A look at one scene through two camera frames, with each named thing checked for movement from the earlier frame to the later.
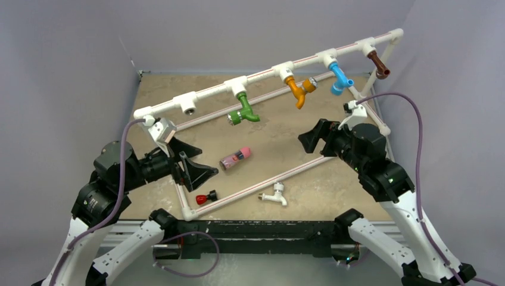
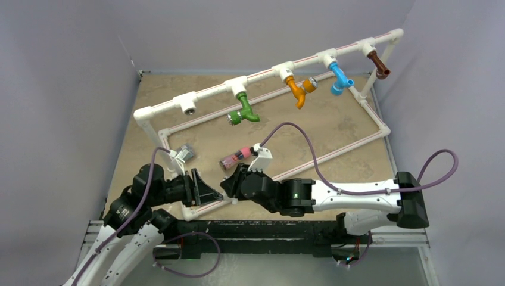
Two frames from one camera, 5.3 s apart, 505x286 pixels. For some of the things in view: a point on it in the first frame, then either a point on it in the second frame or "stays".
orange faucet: (309, 85) stays
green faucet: (234, 118) stays
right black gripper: (309, 139) to (231, 185)
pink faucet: (241, 154) stays
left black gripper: (194, 173) to (202, 192)
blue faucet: (342, 81) stays
